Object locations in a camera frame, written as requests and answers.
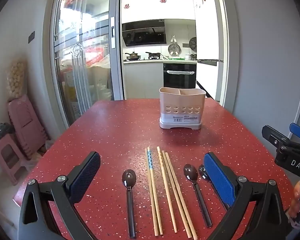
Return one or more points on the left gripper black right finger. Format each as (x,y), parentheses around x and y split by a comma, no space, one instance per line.
(268,219)

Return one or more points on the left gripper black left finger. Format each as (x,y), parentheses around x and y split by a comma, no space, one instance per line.
(36,218)

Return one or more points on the dark brown spoon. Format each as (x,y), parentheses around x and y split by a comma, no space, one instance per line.
(129,180)
(191,174)
(205,176)

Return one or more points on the beige plastic utensil holder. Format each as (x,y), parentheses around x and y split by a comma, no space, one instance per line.
(181,108)

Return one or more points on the blue patterned wooden chopstick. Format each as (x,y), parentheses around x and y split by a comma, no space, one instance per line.
(149,155)

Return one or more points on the wooden chopstick wavy top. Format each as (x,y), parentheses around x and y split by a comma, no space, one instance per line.
(168,196)

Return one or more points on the person's right hand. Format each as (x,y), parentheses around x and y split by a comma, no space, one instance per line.
(294,208)

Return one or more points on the pink plastic stool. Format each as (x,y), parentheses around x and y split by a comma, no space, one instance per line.
(11,157)

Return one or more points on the stacked pink plastic stools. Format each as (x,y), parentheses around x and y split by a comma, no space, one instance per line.
(28,129)

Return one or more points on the white refrigerator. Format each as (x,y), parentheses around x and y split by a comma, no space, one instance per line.
(209,37)

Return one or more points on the black built-in oven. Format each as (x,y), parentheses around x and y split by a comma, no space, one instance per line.
(179,75)

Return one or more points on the dark round hanging pan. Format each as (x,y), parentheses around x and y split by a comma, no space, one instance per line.
(193,44)

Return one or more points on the bag of yellow balls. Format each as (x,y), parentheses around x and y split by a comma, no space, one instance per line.
(16,80)

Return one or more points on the round metal steamer rack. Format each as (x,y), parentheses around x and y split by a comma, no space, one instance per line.
(174,49)

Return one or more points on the black wok on stove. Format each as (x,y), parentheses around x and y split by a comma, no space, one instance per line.
(132,56)

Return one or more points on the glass sliding door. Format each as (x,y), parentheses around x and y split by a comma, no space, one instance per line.
(86,54)

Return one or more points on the black range hood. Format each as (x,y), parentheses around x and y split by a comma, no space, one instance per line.
(145,32)

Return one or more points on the dark wall switch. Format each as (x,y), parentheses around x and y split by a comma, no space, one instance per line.
(31,36)

